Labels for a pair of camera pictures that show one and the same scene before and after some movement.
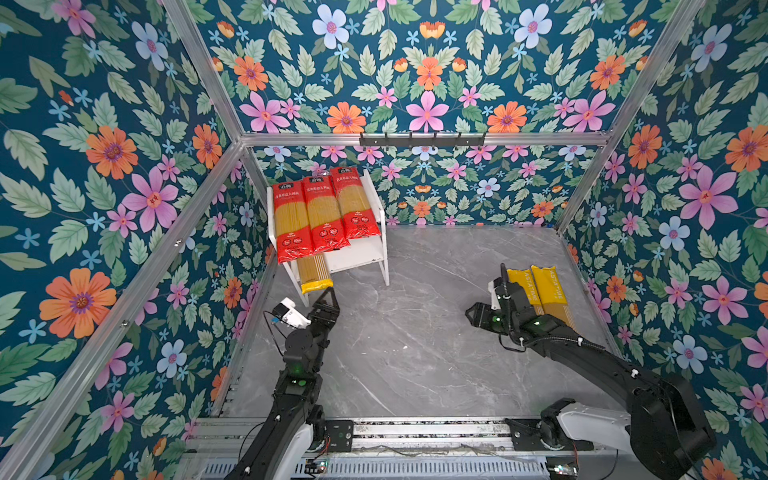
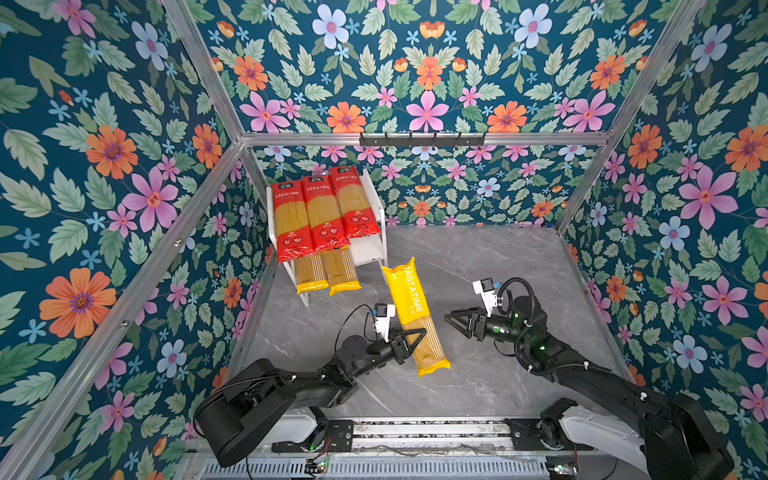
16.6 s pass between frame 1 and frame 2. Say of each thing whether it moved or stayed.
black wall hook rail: stayed
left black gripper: moved
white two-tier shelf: stayed
